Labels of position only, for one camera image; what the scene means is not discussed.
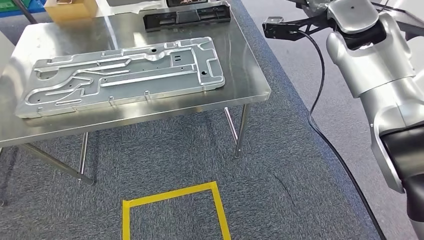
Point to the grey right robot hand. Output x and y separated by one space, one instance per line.
318 7

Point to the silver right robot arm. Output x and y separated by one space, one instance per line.
371 66

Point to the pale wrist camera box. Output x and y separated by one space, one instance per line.
274 20

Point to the stamped silver metal panel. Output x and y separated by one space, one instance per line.
132 82

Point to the black plastic plate part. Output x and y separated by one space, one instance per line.
409 20

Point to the cardboard box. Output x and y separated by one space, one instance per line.
71 10

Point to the black plastic bracket part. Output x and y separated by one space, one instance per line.
159 21

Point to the green plastic crate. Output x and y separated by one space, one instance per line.
10 5

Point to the silver metal sheet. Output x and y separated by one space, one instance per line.
132 8

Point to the yellow floor tape square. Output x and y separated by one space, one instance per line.
169 193

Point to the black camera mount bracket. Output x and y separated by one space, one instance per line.
285 31

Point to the blue plastic crate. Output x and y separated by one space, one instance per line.
20 13

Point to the stainless steel workbench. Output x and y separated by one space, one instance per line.
245 79

